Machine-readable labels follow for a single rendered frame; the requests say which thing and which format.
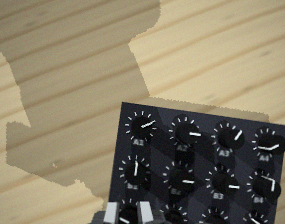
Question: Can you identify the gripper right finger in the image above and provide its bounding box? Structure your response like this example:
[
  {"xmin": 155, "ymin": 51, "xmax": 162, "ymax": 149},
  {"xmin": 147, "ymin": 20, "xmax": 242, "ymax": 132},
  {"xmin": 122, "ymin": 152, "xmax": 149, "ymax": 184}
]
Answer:
[{"xmin": 137, "ymin": 202, "xmax": 172, "ymax": 224}]

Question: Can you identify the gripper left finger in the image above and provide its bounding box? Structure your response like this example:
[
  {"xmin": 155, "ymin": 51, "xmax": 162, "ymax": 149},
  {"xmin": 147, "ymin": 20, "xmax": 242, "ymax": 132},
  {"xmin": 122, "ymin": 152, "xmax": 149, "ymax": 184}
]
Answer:
[{"xmin": 88, "ymin": 202, "xmax": 120, "ymax": 224}]

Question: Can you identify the black knob box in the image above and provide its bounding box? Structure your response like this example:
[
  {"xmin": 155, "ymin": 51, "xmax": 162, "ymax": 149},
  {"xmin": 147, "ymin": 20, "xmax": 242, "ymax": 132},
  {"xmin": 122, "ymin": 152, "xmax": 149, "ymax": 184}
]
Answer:
[{"xmin": 108, "ymin": 102, "xmax": 285, "ymax": 224}]

